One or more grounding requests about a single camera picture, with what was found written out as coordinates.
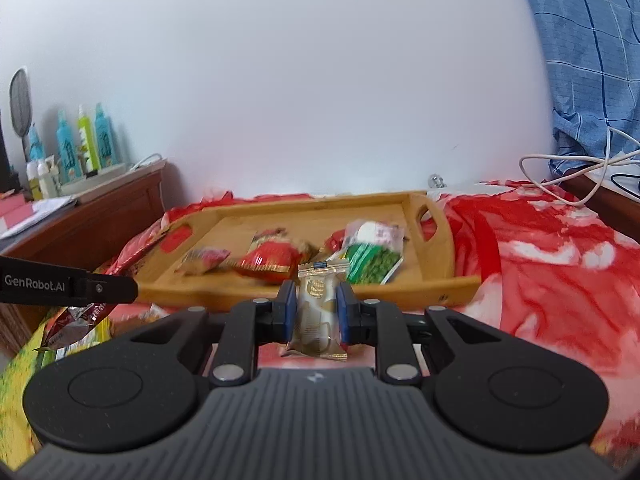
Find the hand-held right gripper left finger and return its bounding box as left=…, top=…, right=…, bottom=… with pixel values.
left=131, top=280, right=298, bottom=388

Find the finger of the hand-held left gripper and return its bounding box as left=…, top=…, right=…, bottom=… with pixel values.
left=72, top=271, right=141, bottom=305

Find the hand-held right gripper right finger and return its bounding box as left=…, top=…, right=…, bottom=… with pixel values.
left=336, top=282, right=506, bottom=388

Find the gold white pastry packet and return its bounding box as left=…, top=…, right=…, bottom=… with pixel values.
left=280, top=260, right=351, bottom=362

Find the glossy dark red packet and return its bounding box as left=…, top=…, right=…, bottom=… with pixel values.
left=106, top=221, right=171, bottom=277

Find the red white label packet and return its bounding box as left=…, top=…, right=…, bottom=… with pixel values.
left=41, top=304, right=117, bottom=351

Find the red gold nut bag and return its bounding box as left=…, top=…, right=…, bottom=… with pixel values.
left=232, top=229, right=313, bottom=286

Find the green pea packet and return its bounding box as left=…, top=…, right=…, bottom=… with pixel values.
left=345, top=242, right=405, bottom=286

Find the white pink dotted packet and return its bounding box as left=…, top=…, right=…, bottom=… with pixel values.
left=345, top=219, right=405, bottom=252

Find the wooden tray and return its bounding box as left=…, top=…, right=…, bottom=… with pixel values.
left=127, top=190, right=483, bottom=311

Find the beige pink ended packet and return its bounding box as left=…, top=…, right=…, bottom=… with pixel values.
left=174, top=246, right=236, bottom=277

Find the brown wooden cabinet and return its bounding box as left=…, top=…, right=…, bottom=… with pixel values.
left=0, top=167, right=166, bottom=356

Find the stack of papers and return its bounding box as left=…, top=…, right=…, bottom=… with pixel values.
left=0, top=194, right=79, bottom=239

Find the white plastic tray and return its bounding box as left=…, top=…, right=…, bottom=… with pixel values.
left=60, top=157, right=168, bottom=196

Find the small teal spray bottle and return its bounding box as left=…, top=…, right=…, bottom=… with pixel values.
left=26, top=122, right=47, bottom=167

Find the yellow-green spray bottle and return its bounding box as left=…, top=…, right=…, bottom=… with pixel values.
left=76, top=105, right=101, bottom=174

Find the mesh mosquito swatter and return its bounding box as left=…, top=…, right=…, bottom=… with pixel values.
left=9, top=67, right=34, bottom=162

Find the red floral printed blanket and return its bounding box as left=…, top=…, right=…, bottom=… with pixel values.
left=0, top=180, right=640, bottom=466

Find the blue plaid cloth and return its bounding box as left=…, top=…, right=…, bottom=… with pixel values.
left=512, top=0, right=640, bottom=181

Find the thin white cable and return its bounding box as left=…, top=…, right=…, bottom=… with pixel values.
left=129, top=152, right=163, bottom=172

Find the dark wooden bed rail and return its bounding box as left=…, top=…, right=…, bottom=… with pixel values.
left=560, top=175, right=640, bottom=242

